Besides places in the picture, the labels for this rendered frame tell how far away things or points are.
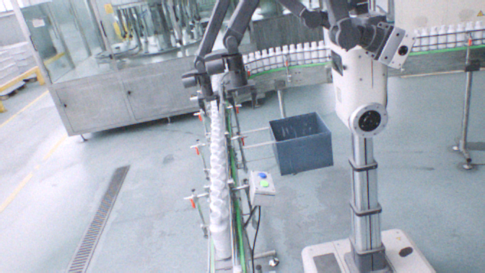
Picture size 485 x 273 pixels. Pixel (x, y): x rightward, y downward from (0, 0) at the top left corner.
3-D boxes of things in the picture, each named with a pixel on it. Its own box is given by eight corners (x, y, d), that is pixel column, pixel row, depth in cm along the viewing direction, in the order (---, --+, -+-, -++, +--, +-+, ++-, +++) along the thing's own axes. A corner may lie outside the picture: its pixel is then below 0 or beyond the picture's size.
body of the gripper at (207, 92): (198, 97, 175) (195, 83, 172) (219, 93, 175) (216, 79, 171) (198, 102, 169) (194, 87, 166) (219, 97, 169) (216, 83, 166)
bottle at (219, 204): (234, 232, 129) (224, 195, 122) (237, 243, 124) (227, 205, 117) (218, 237, 129) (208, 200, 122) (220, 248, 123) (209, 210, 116)
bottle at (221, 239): (218, 261, 118) (206, 222, 111) (216, 248, 123) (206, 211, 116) (235, 257, 118) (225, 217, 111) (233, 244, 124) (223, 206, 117)
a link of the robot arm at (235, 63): (242, 52, 116) (240, 48, 121) (221, 56, 116) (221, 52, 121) (246, 72, 119) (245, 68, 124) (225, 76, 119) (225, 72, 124)
